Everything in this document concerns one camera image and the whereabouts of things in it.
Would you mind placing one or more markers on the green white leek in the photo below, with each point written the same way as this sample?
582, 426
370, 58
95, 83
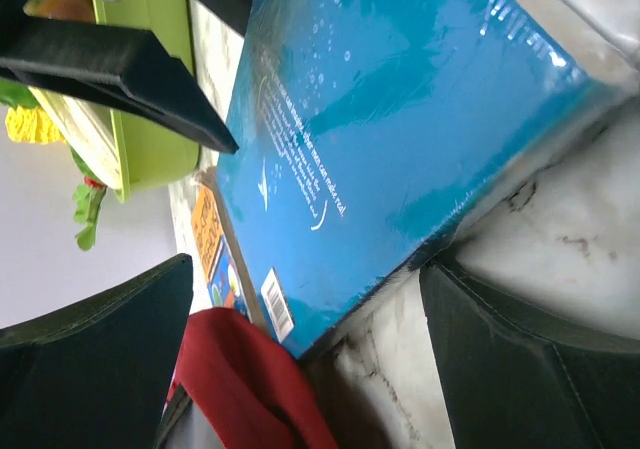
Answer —
87, 128

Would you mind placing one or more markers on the blue paperback book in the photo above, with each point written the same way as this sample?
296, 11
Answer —
372, 132

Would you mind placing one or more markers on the green plastic tray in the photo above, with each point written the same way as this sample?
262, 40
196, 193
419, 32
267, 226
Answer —
150, 155

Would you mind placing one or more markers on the red student backpack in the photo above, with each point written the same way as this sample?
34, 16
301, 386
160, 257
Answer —
234, 387

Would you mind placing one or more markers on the brown mushroom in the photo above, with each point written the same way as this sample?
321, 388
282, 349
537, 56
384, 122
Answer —
72, 10

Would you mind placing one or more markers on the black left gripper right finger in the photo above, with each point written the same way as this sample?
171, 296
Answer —
516, 376

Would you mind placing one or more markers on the yellow artificial flower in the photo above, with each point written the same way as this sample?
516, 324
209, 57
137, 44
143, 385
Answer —
32, 126

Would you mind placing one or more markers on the green leaf sprig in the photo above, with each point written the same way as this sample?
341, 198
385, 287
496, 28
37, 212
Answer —
88, 197

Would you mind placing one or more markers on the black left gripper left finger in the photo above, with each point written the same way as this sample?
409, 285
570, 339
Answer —
96, 373

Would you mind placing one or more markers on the orange treehouse storybook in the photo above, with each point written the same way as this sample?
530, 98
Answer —
226, 277

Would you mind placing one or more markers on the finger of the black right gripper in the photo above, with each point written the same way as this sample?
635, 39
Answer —
89, 62

